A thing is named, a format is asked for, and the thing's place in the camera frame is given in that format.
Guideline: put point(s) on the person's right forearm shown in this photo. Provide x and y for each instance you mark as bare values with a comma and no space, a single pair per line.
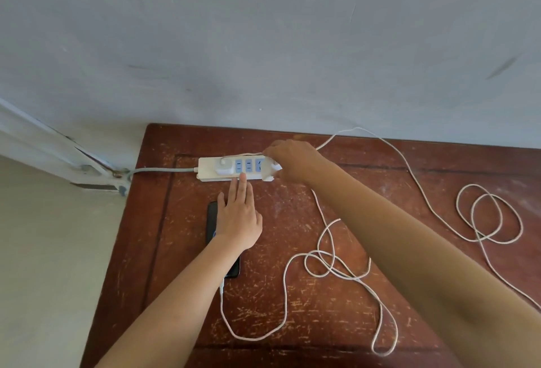
422,253

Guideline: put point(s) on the person's left hand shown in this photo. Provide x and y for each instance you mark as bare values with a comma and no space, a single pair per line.
238,220

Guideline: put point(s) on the black smartphone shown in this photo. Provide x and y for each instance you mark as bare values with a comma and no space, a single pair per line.
210,222

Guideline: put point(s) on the person's left forearm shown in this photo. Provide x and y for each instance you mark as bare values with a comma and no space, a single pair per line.
169,317

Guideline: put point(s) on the white power strip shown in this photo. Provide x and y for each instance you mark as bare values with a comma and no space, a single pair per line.
207,169

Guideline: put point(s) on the person's right hand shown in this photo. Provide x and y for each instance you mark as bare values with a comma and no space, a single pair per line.
298,160

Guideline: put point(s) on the brown wooden table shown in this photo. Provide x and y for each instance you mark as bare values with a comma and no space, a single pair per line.
190,253

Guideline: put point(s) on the white wall conduit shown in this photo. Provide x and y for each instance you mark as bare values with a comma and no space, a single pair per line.
34,135

